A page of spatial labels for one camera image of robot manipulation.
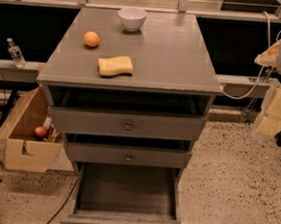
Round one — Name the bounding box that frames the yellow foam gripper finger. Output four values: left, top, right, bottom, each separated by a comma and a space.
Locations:
253, 86, 281, 140
254, 38, 281, 67

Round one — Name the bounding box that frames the yellow sponge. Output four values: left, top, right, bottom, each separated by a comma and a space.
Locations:
98, 56, 134, 77

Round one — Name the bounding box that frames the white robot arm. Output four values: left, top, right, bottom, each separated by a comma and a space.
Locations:
254, 38, 281, 139

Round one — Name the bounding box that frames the grey wooden drawer cabinet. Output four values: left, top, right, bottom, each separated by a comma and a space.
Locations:
38, 8, 220, 224

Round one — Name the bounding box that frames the grey open bottom drawer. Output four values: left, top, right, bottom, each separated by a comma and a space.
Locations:
61, 162, 185, 224

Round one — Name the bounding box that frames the grey middle drawer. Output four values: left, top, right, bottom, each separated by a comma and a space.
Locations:
65, 142, 192, 169

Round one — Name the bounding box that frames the grey top drawer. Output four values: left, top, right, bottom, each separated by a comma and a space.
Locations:
48, 107, 207, 140

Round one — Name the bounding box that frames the white ceramic bowl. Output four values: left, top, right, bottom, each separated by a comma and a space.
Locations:
117, 8, 147, 32

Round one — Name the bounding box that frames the orange fruit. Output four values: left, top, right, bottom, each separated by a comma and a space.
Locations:
84, 31, 99, 48

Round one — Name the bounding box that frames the red apple in box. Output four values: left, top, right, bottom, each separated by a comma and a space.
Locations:
34, 126, 47, 138

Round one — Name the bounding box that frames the clear plastic water bottle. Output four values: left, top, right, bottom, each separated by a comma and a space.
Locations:
7, 38, 26, 69

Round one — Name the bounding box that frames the cardboard box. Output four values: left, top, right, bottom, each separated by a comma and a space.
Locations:
0, 87, 63, 173

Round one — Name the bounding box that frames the white cable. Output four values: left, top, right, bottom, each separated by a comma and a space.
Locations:
218, 7, 281, 104

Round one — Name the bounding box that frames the black floor cable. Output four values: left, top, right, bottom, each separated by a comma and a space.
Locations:
42, 174, 81, 224

